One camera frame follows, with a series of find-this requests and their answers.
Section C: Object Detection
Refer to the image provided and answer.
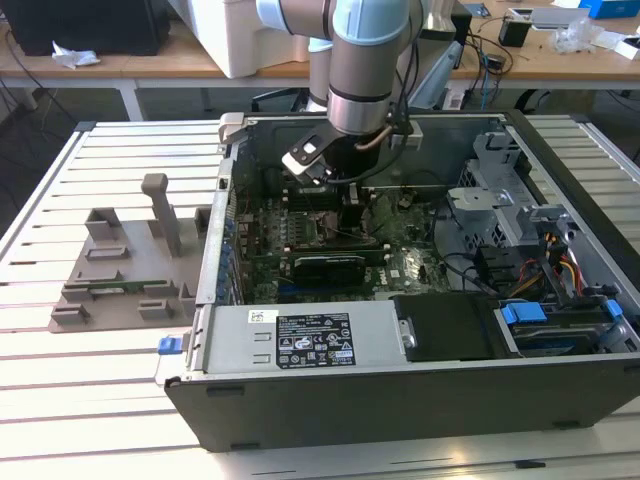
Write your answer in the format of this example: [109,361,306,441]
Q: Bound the CPU socket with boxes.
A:
[313,209,372,240]

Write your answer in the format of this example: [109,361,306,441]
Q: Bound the green motherboard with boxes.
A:
[234,192,451,304]

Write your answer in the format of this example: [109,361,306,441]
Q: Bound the black graphics card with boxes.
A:
[292,253,367,287]

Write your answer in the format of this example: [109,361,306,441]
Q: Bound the grey metal drive cage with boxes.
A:
[446,127,584,256]

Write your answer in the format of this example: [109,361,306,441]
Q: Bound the white appliance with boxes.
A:
[167,0,312,80]

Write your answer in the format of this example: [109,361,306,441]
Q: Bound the black tower box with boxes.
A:
[452,9,474,46]

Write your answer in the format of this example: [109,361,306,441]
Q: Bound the small black box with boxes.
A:
[498,18,532,49]

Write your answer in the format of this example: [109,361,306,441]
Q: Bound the silver power supply unit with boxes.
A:
[187,298,416,376]

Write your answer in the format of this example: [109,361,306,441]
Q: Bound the blue disk carrier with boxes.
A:
[499,299,621,357]

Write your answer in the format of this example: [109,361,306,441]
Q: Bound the grey-brown parts rack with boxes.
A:
[47,173,214,335]

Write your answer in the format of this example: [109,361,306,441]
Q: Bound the open black PC case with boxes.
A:
[155,108,640,454]

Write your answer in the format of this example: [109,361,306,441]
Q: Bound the white flat box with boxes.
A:
[529,4,591,31]

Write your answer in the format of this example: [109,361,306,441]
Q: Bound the clear plastic bag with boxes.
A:
[552,19,606,54]

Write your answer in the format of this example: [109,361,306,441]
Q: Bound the green RAM stick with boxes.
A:
[88,282,147,296]

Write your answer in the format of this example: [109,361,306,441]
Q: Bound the crumpled white paper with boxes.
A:
[51,40,101,70]

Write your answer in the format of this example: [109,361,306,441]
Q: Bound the blue box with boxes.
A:
[579,0,640,20]

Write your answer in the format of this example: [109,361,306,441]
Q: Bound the large black box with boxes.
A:
[4,0,171,56]

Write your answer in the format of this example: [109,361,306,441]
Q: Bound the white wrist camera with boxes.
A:
[281,130,332,187]

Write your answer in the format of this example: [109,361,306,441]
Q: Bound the grey case handle latch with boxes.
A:
[219,112,247,146]

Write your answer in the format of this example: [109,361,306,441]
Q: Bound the blue cable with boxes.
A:
[479,49,494,111]

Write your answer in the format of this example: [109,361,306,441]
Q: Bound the red yellow power wires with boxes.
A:
[517,234,584,296]

